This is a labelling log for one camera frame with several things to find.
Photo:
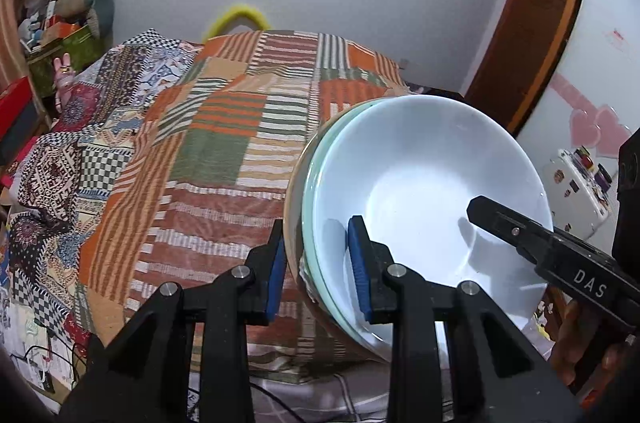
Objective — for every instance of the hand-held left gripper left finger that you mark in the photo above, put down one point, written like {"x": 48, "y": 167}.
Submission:
{"x": 275, "y": 283}

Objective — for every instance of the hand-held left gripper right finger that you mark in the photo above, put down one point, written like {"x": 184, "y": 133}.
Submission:
{"x": 357, "y": 273}

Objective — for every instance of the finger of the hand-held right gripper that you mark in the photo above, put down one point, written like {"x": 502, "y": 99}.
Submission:
{"x": 510, "y": 230}

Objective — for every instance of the pink bowl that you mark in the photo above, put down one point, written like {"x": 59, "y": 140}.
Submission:
{"x": 292, "y": 213}

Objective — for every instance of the light green bowl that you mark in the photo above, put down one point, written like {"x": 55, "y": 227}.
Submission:
{"x": 309, "y": 203}

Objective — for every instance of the white bowl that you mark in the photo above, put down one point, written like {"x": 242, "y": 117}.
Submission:
{"x": 425, "y": 163}

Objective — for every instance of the person's right hand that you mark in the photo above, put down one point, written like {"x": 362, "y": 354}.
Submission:
{"x": 575, "y": 343}

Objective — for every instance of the colourful printed cloth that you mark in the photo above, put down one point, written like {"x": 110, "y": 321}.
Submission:
{"x": 542, "y": 318}

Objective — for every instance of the white stickered suitcase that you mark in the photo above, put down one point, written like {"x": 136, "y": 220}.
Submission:
{"x": 575, "y": 193}

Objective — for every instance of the striped orange patchwork blanket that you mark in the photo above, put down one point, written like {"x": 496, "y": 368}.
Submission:
{"x": 225, "y": 163}

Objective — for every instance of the brown wooden door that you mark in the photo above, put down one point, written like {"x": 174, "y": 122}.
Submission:
{"x": 530, "y": 13}

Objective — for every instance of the checkered patterned blanket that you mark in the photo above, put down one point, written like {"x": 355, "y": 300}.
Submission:
{"x": 60, "y": 183}

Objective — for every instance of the pink bunny toy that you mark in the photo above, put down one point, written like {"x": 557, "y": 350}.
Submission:
{"x": 65, "y": 78}

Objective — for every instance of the red box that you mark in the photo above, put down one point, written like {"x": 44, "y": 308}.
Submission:
{"x": 15, "y": 108}

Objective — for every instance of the green box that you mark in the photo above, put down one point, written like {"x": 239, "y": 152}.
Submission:
{"x": 60, "y": 53}

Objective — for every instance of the pile of toys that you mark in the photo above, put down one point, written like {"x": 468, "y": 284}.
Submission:
{"x": 40, "y": 13}

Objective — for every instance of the brown striped curtain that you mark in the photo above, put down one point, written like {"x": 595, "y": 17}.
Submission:
{"x": 12, "y": 28}

